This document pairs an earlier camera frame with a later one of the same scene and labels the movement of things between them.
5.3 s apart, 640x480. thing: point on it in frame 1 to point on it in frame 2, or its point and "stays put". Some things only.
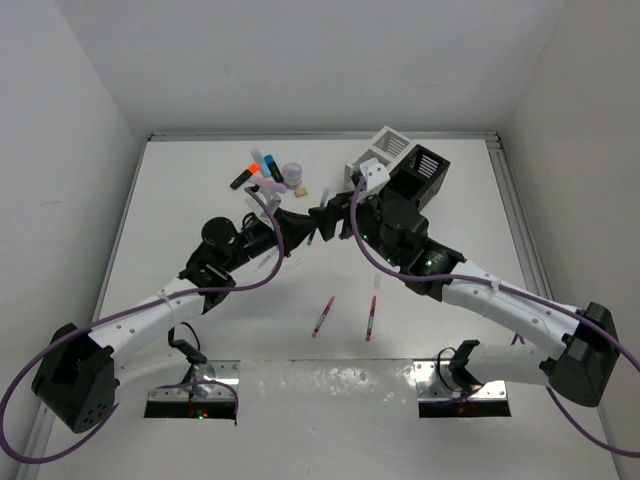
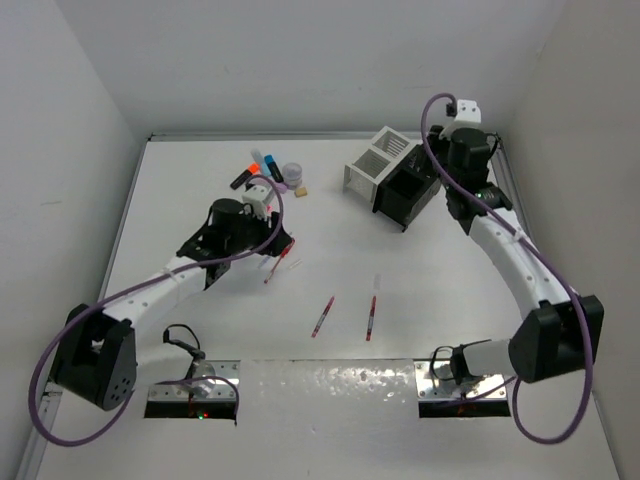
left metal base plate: (228, 370) stays put
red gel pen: (322, 316) stays put
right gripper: (328, 215) to (433, 140)
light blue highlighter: (256, 153) stays put
